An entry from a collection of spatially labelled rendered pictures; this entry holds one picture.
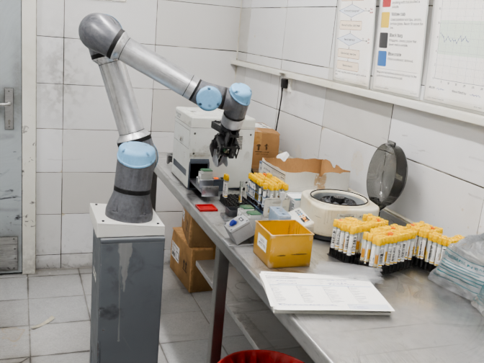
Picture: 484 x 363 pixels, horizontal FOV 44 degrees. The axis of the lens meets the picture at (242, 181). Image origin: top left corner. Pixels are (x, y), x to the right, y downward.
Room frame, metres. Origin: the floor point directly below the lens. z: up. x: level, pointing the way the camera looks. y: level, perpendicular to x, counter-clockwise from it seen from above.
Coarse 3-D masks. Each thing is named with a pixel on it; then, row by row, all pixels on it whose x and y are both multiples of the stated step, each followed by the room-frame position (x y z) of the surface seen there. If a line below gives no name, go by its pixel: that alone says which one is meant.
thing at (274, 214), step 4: (272, 208) 1.84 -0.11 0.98; (276, 208) 1.84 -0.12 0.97; (272, 212) 1.82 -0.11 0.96; (276, 212) 1.79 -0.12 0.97; (280, 212) 1.80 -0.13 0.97; (284, 212) 1.80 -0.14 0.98; (272, 216) 1.82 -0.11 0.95; (276, 216) 1.79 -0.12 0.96; (280, 216) 1.76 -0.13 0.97; (284, 216) 1.77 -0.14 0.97; (288, 216) 1.77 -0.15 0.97
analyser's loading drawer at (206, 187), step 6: (192, 180) 2.34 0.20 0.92; (204, 180) 2.24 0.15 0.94; (210, 180) 2.25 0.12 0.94; (198, 186) 2.25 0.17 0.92; (204, 186) 2.19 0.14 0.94; (210, 186) 2.20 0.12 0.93; (216, 186) 2.20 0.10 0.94; (204, 192) 2.18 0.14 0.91; (210, 192) 2.19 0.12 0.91; (216, 192) 2.20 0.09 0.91
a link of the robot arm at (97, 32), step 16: (96, 16) 1.83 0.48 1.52; (80, 32) 1.83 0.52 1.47; (96, 32) 1.79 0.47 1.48; (112, 32) 1.79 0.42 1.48; (96, 48) 1.80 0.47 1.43; (112, 48) 1.78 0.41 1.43; (128, 48) 1.80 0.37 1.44; (144, 48) 1.82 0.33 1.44; (128, 64) 1.82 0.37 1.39; (144, 64) 1.80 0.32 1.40; (160, 64) 1.81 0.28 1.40; (160, 80) 1.81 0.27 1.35; (176, 80) 1.81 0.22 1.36; (192, 80) 1.82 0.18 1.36; (192, 96) 1.81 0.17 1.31; (208, 96) 1.79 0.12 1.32
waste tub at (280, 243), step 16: (256, 224) 1.68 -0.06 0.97; (272, 224) 1.71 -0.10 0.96; (288, 224) 1.73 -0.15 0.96; (256, 240) 1.67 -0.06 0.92; (272, 240) 1.57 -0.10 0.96; (288, 240) 1.59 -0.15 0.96; (304, 240) 1.61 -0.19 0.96; (272, 256) 1.58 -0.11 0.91; (288, 256) 1.59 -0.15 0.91; (304, 256) 1.61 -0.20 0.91
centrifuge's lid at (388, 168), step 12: (384, 144) 2.04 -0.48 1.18; (372, 156) 2.10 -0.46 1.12; (384, 156) 2.10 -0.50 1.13; (396, 156) 1.94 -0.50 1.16; (372, 168) 2.11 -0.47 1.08; (384, 168) 2.10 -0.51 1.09; (396, 168) 1.91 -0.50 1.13; (372, 180) 2.10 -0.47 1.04; (384, 180) 2.08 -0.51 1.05; (396, 180) 1.90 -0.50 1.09; (372, 192) 2.07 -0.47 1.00; (384, 192) 2.05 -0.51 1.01; (396, 192) 1.91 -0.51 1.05; (384, 204) 1.95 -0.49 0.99
